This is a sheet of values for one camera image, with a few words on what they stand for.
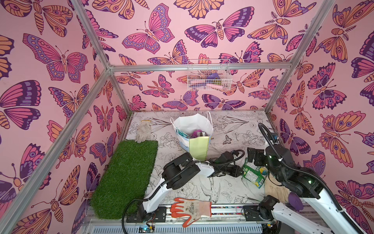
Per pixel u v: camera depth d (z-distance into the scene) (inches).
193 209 29.2
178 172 19.5
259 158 23.0
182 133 32.1
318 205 15.9
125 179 33.6
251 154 23.8
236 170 30.7
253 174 32.8
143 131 42.5
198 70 38.8
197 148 31.2
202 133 33.6
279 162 17.5
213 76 37.3
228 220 28.7
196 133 34.3
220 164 28.7
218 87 33.8
